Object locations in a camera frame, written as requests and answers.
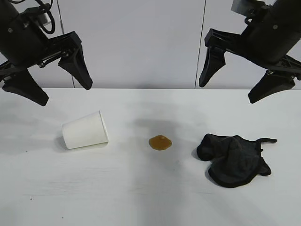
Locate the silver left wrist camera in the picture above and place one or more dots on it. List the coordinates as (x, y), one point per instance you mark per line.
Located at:
(44, 18)

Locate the brown liquid puddle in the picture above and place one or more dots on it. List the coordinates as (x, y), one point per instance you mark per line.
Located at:
(160, 142)

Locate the black cloth rag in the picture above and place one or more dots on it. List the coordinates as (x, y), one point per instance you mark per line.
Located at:
(235, 162)

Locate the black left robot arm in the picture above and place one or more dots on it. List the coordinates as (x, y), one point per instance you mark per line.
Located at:
(7, 9)

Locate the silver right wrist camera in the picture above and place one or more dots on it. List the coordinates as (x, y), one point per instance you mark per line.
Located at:
(238, 7)

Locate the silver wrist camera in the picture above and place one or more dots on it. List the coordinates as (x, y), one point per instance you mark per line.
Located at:
(238, 7)
(44, 18)

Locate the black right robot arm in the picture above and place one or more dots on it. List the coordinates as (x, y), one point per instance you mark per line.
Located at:
(291, 5)

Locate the white paper cup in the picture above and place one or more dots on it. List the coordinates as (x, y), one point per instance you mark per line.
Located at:
(82, 129)

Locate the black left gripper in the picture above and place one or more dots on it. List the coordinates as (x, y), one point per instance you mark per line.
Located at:
(26, 44)

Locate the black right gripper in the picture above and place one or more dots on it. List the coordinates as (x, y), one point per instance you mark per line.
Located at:
(270, 44)

